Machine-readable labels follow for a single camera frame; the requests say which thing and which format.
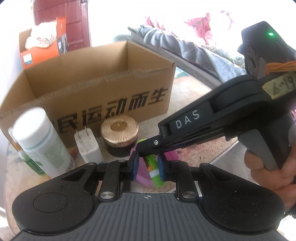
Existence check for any green lip balm tube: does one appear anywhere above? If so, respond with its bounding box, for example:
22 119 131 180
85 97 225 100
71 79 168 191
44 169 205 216
137 138 167 188

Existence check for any purple bowl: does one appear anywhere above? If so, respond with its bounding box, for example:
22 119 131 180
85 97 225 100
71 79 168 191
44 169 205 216
136 150 179 188

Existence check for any gold lid black jar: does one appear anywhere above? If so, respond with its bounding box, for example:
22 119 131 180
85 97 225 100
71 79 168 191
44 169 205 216
100 114 139 157

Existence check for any person right hand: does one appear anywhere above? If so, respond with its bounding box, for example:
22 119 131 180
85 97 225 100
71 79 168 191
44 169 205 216
239 121 295 213

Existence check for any white power adapter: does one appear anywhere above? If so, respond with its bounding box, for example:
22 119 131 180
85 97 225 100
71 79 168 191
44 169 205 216
74 127 104 164

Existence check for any grey blanket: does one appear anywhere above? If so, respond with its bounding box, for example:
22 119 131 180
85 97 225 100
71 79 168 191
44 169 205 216
128 25 246 89

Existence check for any green dropper bottle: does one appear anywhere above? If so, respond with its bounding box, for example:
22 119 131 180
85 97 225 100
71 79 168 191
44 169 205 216
18 150 45 175

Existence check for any brown cardboard box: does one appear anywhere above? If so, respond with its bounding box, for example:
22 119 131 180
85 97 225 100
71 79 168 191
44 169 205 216
1 41 176 147

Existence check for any pink cloth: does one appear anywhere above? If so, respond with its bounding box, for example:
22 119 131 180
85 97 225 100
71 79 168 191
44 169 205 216
145 12 234 46

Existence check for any white pill bottle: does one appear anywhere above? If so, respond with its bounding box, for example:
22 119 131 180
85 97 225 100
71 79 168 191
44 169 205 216
10 107 75 178

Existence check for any orange Philips box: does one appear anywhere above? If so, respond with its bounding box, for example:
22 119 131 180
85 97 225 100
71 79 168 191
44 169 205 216
19 17 68 69

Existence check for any dark red door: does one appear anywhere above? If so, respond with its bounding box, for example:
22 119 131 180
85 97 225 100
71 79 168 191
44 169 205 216
33 0 90 51

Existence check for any beige cloth in box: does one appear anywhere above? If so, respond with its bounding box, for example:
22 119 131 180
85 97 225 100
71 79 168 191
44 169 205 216
25 21 57 50

